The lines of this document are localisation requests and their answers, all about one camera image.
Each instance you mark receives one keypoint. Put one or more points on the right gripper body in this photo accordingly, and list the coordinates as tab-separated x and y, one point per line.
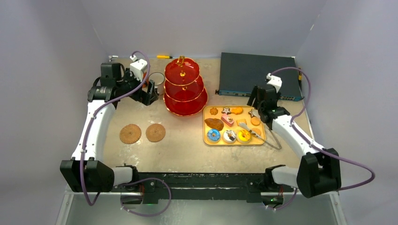
257	100

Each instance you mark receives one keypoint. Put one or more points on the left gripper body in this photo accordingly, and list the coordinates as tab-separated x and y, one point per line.
131	81

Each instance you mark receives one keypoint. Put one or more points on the metal white-tipped tongs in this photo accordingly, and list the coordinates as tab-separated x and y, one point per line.
278	147

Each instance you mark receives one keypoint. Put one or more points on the red three-tier cake stand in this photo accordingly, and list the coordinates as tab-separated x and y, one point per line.
184	90

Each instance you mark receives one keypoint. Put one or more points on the pink layered cake slice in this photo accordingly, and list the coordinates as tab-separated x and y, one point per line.
227	120

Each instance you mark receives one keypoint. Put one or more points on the yellow frosted donut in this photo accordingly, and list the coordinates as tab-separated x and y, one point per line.
244	136

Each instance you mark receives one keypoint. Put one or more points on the white chocolate-drizzled donut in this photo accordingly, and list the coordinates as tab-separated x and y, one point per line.
229	136

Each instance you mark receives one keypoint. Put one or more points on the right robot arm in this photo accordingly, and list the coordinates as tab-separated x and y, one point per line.
319	168

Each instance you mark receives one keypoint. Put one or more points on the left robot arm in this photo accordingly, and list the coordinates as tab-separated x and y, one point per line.
85	170

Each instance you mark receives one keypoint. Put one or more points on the chocolate star cookie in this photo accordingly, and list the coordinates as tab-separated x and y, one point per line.
253	113

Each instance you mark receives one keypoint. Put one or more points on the orange mug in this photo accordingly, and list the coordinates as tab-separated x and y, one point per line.
144	76

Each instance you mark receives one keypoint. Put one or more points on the white enamel mug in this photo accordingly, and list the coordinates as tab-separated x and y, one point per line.
159	79

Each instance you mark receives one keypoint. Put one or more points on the orange fish-shaped cake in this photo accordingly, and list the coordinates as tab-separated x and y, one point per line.
237	110

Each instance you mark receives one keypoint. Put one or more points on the upper round biscuit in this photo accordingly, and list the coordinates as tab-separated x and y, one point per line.
255	121

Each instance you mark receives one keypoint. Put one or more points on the round biscuit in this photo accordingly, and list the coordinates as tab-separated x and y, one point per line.
256	131
255	121

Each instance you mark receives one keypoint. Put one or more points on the white-iced star cookie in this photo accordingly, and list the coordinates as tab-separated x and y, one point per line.
226	110

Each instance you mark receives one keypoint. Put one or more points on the lower round biscuit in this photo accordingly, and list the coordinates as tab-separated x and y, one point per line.
256	131

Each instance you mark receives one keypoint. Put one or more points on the yellow serving tray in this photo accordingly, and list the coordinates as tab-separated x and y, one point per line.
235	127

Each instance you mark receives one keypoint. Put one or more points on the swirl butter cookie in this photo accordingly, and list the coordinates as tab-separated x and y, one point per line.
213	111

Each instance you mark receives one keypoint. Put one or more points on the yellow black tool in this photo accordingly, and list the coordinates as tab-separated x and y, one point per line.
299	75

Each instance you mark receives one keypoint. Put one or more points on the brown bread pastry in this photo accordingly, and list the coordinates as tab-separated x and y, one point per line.
214	123

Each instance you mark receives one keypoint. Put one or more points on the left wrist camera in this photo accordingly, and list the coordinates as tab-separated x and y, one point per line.
138	68

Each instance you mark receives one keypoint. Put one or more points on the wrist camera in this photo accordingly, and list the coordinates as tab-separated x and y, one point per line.
138	68
275	81

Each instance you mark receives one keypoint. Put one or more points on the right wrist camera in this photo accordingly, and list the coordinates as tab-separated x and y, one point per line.
275	81

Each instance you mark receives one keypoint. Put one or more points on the dark network switch box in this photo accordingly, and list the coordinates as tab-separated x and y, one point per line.
239	73

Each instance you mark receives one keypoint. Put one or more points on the black base frame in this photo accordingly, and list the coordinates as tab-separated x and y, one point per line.
202	186

